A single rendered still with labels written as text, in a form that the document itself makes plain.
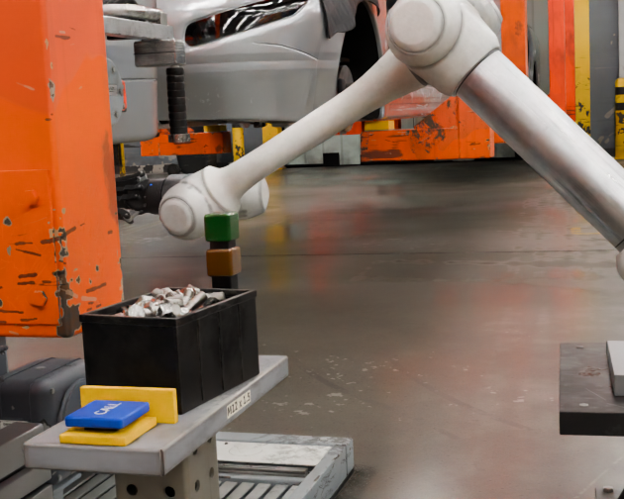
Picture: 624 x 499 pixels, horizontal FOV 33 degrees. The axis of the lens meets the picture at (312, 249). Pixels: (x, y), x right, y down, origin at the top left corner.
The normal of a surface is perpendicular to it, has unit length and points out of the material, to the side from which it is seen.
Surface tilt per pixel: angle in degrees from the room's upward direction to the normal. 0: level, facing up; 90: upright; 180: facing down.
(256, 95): 107
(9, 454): 90
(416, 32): 84
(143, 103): 90
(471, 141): 90
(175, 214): 99
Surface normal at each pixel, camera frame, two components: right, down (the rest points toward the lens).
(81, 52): 0.96, 0.00
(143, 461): -0.29, 0.14
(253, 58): 0.21, 0.13
